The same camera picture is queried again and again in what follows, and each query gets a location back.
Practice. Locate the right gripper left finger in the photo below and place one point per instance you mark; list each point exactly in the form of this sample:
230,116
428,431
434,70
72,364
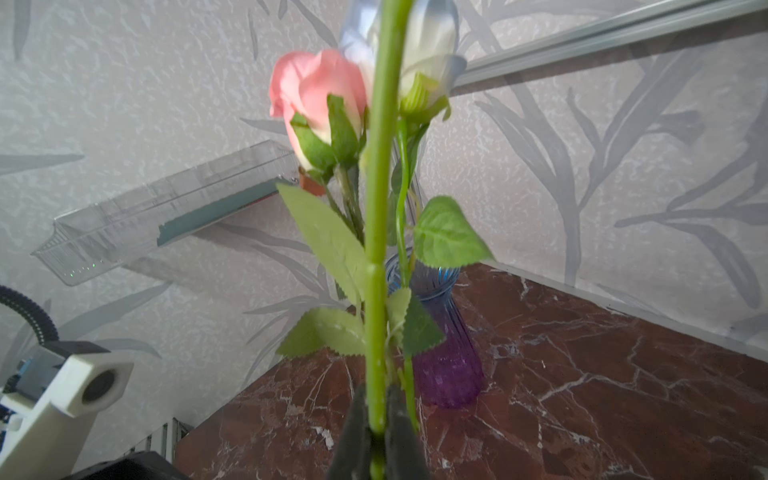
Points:
352,454

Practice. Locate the blue purple glass vase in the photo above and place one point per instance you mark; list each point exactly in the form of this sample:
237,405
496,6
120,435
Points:
449,374

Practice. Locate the pink rose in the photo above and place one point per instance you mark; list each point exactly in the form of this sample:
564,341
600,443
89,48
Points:
323,102

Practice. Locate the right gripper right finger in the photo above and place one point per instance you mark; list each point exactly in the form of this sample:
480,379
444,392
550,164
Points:
404,453

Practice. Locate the cream peach rose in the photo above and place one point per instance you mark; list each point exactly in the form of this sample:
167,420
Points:
359,272

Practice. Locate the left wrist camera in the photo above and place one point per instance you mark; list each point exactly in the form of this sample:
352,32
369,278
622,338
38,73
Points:
62,388

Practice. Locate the white blue rose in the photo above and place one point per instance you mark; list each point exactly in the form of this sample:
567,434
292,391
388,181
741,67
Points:
407,53

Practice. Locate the aluminium frame rail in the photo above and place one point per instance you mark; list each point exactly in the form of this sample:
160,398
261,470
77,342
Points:
641,23

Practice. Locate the clear plastic wall tray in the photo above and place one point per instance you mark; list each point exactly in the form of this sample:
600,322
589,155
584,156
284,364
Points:
89,242

